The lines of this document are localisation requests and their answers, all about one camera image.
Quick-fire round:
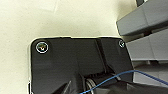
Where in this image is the grey bin with black lid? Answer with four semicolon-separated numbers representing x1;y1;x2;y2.
115;0;168;37

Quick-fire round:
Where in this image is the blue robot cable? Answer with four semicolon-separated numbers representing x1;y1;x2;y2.
79;69;168;94

